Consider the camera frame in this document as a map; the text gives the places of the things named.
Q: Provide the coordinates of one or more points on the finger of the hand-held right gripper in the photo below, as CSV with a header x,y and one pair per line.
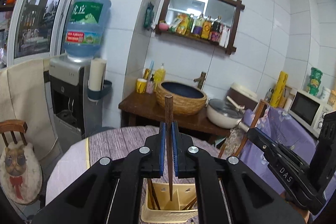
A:
x,y
263,137
278,159

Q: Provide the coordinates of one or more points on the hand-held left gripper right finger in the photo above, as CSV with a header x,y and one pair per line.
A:
x,y
175,153

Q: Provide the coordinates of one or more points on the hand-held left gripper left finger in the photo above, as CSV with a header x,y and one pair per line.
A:
x,y
162,153

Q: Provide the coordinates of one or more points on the brown wooden chopstick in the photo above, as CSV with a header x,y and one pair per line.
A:
x,y
168,113
190,204
151,195
156,199

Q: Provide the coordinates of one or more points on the cream plastic utensil holder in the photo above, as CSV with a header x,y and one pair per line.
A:
x,y
170,213

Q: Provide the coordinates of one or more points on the purple floral cloth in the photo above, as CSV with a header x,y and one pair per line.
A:
x,y
283,129

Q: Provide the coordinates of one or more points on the cloth-draped wooden chair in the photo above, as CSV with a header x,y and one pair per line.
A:
x,y
251,119

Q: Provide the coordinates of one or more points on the brown patterned cloth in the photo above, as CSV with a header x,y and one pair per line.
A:
x,y
233,142

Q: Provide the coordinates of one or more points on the white rice paddle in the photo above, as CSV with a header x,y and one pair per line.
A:
x,y
235,103

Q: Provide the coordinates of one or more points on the purple striped tablecloth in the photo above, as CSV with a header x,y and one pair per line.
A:
x,y
118,142

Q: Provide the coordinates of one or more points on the cream frying pan with lid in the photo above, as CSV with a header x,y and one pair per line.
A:
x,y
220,119

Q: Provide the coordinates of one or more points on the woven wash basin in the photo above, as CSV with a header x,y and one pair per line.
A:
x,y
183,106

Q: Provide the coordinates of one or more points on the dark wooden sink counter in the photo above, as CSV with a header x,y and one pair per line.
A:
x,y
141,108

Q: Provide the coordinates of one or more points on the white microwave oven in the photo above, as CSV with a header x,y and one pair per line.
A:
x,y
304,108

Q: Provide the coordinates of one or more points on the cream rice cooker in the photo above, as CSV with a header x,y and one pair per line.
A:
x,y
241,90

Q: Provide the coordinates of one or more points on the yellow wrapped roll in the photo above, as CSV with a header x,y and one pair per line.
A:
x,y
279,87

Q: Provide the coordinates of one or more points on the pink patterned cup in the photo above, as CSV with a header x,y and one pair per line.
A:
x,y
150,87

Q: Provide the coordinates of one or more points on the yellow cup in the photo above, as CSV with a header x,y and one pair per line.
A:
x,y
141,86

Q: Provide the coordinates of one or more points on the white paper cup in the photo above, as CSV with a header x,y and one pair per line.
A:
x,y
326,94

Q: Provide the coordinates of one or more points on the stack of green cups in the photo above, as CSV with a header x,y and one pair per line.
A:
x,y
314,81

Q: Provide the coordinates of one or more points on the yellow soap bottle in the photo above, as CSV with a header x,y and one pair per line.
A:
x,y
159,75

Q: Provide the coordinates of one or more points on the bronze faucet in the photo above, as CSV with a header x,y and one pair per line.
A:
x,y
201,79

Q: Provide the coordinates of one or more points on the blue toothbrush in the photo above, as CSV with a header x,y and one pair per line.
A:
x,y
151,67

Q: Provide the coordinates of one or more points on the grey roll holder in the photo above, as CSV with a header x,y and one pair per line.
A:
x,y
103,90

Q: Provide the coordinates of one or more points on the white squeeze bottle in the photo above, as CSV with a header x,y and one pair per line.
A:
x,y
224,36

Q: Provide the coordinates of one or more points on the wooden framed mirror shelf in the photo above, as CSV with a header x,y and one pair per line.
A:
x,y
197,39

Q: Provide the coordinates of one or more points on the dark sauce bottle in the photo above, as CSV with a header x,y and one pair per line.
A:
x,y
215,31

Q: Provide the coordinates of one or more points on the amber bottle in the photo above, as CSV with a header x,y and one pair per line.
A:
x,y
206,29

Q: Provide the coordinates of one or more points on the grey water dispenser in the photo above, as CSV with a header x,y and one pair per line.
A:
x,y
65,74

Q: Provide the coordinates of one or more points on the yellow oil bottle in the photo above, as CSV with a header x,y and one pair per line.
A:
x,y
198,28

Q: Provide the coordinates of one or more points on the pink bowl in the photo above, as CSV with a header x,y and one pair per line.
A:
x,y
163,26

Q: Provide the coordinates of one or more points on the yellow snack bag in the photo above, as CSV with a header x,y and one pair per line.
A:
x,y
182,26

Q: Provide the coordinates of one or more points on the green capped bottle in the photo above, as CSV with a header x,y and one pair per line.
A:
x,y
190,26

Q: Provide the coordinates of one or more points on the green hanging bag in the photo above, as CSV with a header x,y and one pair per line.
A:
x,y
148,16

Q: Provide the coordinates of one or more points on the blue water jug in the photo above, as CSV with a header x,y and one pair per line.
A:
x,y
86,29

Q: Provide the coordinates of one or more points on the cat print cushion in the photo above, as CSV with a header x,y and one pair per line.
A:
x,y
18,169

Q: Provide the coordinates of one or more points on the beige cloth cover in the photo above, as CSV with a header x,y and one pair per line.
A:
x,y
26,95

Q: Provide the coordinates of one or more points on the wooden spindle chair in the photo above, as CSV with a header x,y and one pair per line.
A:
x,y
15,125

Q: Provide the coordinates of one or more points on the white framed window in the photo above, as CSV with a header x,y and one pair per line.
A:
x,y
65,14

